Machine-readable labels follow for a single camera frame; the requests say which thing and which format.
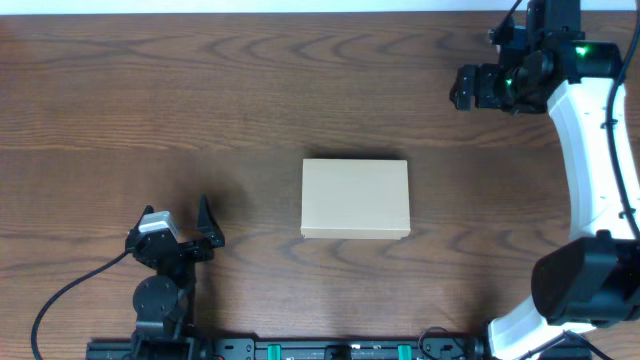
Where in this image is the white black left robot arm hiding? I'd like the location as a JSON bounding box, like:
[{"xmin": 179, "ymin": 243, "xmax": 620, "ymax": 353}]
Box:
[{"xmin": 125, "ymin": 196, "xmax": 225, "ymax": 360}]

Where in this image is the cardboard box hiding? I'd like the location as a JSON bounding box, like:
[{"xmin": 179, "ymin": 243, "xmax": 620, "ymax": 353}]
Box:
[{"xmin": 300, "ymin": 159, "xmax": 411, "ymax": 240}]

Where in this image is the black rail with mounts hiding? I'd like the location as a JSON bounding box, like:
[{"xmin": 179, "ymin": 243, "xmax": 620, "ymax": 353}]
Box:
[{"xmin": 85, "ymin": 336, "xmax": 493, "ymax": 360}]

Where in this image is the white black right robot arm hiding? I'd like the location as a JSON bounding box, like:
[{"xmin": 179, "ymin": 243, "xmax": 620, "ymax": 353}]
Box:
[{"xmin": 450, "ymin": 35, "xmax": 639, "ymax": 359}]

